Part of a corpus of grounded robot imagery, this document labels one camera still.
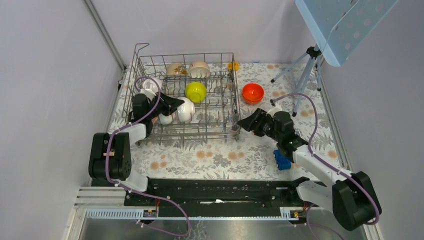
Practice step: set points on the floral tablecloth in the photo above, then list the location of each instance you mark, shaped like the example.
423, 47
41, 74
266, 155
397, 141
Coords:
249, 157

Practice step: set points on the yellow-green plastic bowl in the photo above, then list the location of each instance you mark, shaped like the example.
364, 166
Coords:
196, 92

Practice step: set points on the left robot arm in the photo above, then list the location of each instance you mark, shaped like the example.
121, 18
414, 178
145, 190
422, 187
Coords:
110, 156

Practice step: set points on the grey wire dish rack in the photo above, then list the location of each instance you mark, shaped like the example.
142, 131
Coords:
215, 118

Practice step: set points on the blue toy car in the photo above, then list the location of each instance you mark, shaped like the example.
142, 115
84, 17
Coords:
282, 162

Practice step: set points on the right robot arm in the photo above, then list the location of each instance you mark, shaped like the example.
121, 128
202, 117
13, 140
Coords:
349, 196

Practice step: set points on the beige floral ceramic bowl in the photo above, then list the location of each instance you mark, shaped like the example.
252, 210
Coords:
176, 69

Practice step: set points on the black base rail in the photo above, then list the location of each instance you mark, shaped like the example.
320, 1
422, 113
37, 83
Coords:
219, 198

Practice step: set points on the orange plastic bowl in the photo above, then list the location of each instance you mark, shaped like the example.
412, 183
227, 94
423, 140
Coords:
252, 102
252, 91

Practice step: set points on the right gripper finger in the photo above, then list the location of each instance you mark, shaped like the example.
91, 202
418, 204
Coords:
261, 125
246, 122

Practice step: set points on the light blue perforated stand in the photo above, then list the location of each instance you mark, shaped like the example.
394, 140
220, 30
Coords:
338, 27

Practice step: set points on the yellow plastic toy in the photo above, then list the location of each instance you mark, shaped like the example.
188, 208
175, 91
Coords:
233, 66

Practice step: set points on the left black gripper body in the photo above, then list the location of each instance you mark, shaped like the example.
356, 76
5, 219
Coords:
151, 105

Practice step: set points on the white ribbed ceramic bowl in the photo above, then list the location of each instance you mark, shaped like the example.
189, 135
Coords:
185, 110

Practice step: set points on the small white ceramic bowl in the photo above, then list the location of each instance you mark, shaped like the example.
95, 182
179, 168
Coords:
153, 85

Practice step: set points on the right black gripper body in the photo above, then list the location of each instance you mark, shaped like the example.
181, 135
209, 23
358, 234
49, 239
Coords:
271, 132

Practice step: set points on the beige ribbed ceramic bowl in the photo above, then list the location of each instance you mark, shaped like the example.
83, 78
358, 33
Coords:
199, 69

